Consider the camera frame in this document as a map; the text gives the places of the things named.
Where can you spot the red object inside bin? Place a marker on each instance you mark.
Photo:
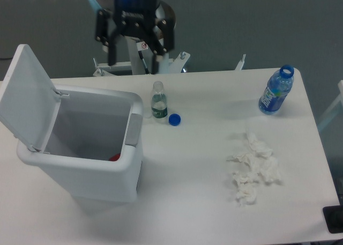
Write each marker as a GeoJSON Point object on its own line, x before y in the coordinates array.
{"type": "Point", "coordinates": [115, 157]}

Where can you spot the white chair frame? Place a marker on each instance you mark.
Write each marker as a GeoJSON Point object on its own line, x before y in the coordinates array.
{"type": "Point", "coordinates": [333, 110]}

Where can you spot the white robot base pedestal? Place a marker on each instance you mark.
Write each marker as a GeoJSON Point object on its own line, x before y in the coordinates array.
{"type": "Point", "coordinates": [171, 62]}

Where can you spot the white trash can body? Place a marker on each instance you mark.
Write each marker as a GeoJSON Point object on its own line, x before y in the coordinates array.
{"type": "Point", "coordinates": [92, 125]}

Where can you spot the blue bottle cap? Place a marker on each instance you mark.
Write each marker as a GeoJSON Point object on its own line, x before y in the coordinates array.
{"type": "Point", "coordinates": [174, 119]}

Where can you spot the black device at edge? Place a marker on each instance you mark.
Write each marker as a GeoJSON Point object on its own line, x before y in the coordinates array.
{"type": "Point", "coordinates": [333, 218]}

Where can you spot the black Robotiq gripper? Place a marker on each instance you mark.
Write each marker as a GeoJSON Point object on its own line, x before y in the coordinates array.
{"type": "Point", "coordinates": [137, 19]}

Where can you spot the blue plastic drink bottle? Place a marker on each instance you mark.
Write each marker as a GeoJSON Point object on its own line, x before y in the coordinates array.
{"type": "Point", "coordinates": [277, 88]}

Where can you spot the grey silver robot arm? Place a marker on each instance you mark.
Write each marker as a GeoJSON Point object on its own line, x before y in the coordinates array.
{"type": "Point", "coordinates": [163, 11]}

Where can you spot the white trash can lid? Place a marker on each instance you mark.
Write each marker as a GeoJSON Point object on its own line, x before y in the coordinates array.
{"type": "Point", "coordinates": [29, 100]}

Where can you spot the clear small plastic bottle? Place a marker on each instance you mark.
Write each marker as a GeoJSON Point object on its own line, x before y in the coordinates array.
{"type": "Point", "coordinates": [159, 102]}

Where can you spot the crumpled white tissue pile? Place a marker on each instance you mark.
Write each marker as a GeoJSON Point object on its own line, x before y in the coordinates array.
{"type": "Point", "coordinates": [259, 165]}

